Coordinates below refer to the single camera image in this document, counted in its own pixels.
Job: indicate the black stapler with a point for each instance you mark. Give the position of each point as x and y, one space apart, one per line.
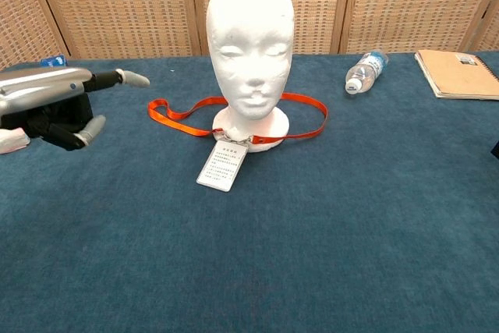
495 150

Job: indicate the clear plastic water bottle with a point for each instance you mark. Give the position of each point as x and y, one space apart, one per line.
366 71

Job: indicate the blue cookie box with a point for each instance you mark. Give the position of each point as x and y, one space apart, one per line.
54 61

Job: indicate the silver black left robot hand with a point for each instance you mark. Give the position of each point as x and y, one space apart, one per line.
43 85

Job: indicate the white foam mannequin head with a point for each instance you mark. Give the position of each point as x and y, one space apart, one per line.
249 36

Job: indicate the teal tablecloth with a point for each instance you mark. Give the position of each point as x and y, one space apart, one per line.
195 251

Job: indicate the brown spiral notebook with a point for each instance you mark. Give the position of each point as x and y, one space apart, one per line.
460 75

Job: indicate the woven wooden folding screen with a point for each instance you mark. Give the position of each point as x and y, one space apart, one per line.
117 5

